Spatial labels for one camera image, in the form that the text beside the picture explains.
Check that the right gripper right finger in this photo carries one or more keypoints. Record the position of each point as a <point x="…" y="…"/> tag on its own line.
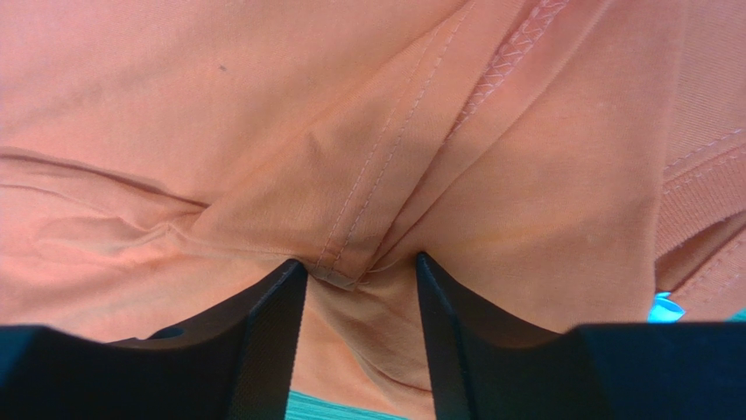
<point x="486" y="363"/>

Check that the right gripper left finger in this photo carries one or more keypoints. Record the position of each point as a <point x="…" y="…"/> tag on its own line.
<point x="231" y="361"/>

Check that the orange t shirt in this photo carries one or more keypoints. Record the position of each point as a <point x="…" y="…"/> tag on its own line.
<point x="566" y="160"/>

